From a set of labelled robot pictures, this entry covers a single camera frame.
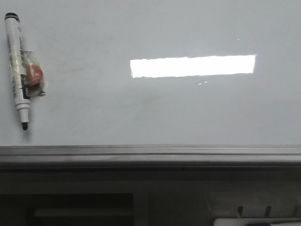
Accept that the white black whiteboard marker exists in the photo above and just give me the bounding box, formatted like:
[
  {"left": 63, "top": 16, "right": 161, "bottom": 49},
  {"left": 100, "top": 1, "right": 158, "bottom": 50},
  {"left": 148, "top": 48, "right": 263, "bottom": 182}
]
[{"left": 4, "top": 12, "right": 31, "bottom": 130}]

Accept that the red magnet taped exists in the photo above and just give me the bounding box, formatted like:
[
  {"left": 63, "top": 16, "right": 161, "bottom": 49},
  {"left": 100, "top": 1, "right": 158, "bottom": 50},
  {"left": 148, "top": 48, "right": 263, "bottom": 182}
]
[{"left": 21, "top": 51, "right": 46, "bottom": 97}]

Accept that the white whiteboard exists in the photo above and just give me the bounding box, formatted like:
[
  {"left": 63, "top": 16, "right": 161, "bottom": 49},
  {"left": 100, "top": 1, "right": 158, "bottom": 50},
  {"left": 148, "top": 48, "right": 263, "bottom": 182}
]
[{"left": 0, "top": 0, "right": 301, "bottom": 146}]

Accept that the white tray with blue item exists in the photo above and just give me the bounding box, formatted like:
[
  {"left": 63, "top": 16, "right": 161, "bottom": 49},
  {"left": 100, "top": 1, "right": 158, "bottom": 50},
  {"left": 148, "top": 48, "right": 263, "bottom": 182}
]
[{"left": 213, "top": 218, "right": 301, "bottom": 226}]

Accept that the dark left metal hook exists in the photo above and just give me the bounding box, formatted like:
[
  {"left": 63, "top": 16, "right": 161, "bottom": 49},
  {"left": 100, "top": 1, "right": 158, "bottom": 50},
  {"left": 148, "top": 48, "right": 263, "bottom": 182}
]
[{"left": 237, "top": 206, "right": 244, "bottom": 218}]

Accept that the dark metal hook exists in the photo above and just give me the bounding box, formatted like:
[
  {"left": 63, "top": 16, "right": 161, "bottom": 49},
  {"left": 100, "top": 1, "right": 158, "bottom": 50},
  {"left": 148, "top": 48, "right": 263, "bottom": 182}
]
[
  {"left": 264, "top": 206, "right": 272, "bottom": 218},
  {"left": 237, "top": 206, "right": 244, "bottom": 218}
]

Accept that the dark middle metal hook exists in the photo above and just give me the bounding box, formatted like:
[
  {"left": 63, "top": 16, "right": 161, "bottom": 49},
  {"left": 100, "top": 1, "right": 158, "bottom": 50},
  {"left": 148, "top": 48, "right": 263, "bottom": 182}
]
[{"left": 264, "top": 206, "right": 272, "bottom": 218}]

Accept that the grey aluminium whiteboard frame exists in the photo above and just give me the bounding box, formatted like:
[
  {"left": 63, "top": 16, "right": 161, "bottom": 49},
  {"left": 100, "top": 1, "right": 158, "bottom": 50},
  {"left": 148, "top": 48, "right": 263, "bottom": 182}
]
[{"left": 0, "top": 145, "right": 301, "bottom": 170}]

